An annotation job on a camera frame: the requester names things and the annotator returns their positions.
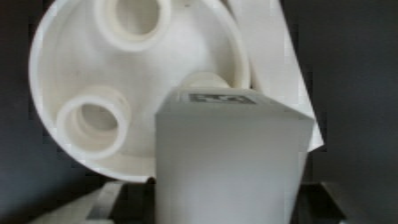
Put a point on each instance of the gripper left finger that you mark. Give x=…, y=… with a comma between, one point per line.
x=120, y=204

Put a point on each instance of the white stool leg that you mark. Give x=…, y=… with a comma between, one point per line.
x=232, y=148

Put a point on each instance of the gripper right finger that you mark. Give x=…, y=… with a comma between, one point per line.
x=317, y=209

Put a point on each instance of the white round stool seat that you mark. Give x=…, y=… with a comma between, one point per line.
x=116, y=51

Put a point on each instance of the white U-shaped obstacle wall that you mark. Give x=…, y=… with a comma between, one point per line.
x=278, y=75

